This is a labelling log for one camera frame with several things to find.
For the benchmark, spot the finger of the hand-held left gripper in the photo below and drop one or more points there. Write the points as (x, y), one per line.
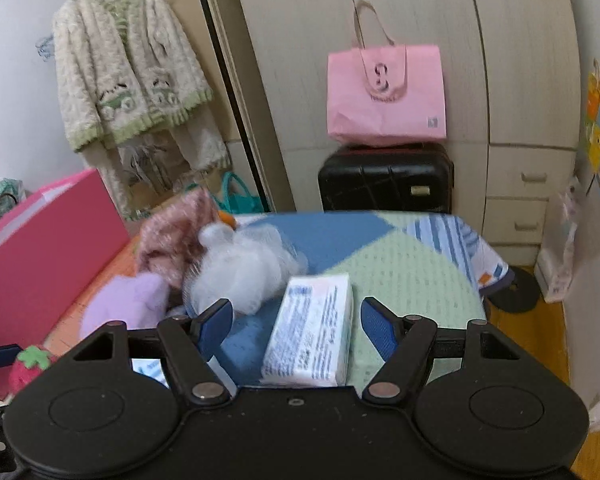
(0, 356)

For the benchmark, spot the white mesh bath sponge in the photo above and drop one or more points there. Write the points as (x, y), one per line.
(245, 267)

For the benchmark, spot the purple plush toy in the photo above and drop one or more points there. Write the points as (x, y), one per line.
(125, 302)

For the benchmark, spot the brown paper bag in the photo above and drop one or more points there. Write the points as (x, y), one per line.
(147, 195)

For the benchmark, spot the white plastic bag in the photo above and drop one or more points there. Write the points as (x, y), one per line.
(2, 195)

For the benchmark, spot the orange object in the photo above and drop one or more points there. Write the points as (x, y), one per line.
(226, 218)

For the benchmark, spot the teal handbag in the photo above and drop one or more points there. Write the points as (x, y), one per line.
(240, 200)

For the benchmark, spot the cream and green knit cardigan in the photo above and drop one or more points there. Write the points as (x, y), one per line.
(125, 60)

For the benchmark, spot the pink floral cloth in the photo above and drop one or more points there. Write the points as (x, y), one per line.
(172, 240)

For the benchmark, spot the white tissue pack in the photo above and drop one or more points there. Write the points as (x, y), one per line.
(310, 330)

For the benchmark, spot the clear plastic bag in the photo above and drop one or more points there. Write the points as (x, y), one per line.
(565, 250)

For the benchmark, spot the patchwork blanket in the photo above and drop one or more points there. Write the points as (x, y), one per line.
(405, 270)

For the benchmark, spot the black round base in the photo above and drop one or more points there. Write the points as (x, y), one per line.
(517, 292)

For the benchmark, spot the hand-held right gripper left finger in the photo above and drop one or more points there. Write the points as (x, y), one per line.
(217, 324)

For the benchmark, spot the pink storage box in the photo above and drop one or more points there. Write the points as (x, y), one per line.
(45, 260)

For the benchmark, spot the blue wall hook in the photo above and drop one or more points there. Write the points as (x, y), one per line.
(44, 46)

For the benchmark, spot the black suitcase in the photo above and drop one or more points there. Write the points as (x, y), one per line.
(380, 180)

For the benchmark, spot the pink tote bag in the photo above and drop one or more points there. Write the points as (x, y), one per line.
(385, 95)

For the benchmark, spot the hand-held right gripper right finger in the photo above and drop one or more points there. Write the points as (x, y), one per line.
(377, 326)

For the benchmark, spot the beige wardrobe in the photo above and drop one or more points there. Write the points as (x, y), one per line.
(290, 60)

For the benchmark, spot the pink strawberry plush toy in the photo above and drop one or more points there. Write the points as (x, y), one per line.
(30, 365)

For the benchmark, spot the orange striped bed sheet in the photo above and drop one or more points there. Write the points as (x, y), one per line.
(87, 292)

